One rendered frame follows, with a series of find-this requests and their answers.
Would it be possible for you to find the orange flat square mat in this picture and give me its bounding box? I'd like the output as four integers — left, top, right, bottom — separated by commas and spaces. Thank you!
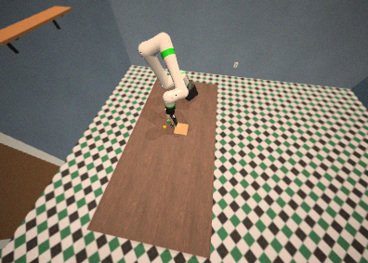
174, 123, 189, 135

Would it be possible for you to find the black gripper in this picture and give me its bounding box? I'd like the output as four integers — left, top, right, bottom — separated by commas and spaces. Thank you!
165, 111, 177, 127

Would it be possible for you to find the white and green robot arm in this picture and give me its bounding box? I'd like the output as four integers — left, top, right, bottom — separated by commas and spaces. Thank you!
138, 33, 191, 112

